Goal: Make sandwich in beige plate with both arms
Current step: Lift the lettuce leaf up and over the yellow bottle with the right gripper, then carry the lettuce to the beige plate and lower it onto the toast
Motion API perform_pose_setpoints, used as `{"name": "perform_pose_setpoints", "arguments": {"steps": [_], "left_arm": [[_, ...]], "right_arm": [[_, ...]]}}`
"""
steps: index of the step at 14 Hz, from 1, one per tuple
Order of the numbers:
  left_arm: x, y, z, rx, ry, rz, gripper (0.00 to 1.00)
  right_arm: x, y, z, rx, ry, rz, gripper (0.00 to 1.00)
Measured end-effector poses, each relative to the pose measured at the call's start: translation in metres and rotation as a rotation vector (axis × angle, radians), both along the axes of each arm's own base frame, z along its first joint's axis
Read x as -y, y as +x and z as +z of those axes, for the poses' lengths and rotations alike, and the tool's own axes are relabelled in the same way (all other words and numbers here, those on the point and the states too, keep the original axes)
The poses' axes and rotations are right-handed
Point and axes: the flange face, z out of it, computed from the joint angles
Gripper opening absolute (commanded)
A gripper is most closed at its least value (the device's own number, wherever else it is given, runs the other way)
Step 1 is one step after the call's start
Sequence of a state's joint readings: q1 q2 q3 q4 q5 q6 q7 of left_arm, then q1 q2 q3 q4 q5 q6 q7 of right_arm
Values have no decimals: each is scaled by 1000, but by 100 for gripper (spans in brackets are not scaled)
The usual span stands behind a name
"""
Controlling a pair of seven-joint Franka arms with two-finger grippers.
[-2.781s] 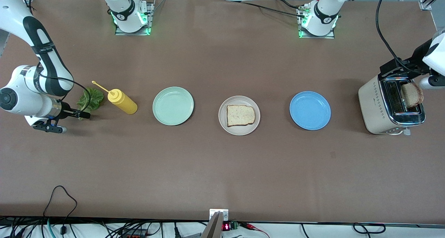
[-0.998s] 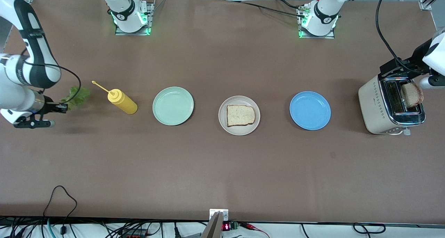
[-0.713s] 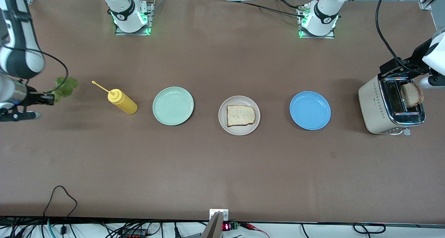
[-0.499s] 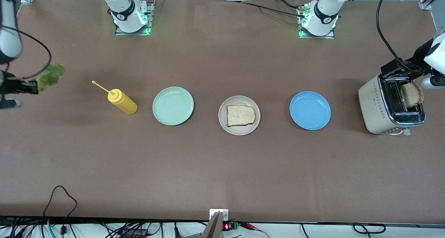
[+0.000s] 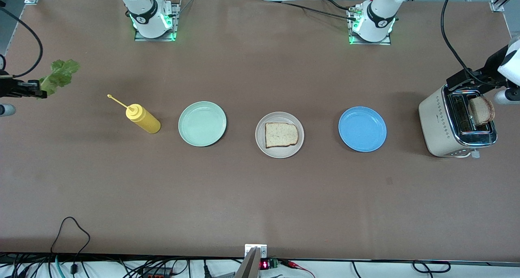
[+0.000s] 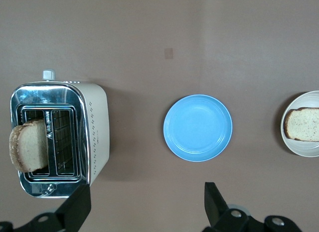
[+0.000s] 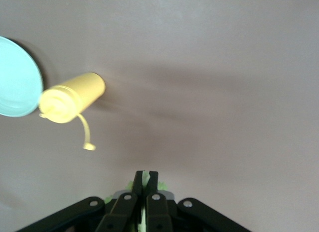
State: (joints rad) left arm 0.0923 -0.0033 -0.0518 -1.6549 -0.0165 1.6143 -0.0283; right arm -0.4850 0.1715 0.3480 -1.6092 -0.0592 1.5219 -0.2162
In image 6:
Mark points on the small brown tape patch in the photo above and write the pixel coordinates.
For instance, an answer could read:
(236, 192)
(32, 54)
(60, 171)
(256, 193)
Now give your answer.
(168, 53)

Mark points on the cream and chrome toaster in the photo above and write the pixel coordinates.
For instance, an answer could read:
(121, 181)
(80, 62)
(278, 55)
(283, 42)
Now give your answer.
(98, 127)

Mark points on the beige plate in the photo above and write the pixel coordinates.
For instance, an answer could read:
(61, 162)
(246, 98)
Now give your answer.
(302, 150)

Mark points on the small bread slice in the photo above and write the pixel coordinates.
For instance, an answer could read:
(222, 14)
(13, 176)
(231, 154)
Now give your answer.
(304, 125)

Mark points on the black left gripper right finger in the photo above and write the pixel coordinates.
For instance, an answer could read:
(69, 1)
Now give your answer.
(214, 207)

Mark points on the large bread slice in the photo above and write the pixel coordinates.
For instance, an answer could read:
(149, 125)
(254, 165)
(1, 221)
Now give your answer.
(28, 145)

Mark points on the blue plate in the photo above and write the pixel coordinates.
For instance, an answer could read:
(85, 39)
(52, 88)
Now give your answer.
(198, 127)

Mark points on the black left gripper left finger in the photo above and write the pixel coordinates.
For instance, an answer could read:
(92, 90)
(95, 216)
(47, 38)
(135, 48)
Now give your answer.
(72, 212)

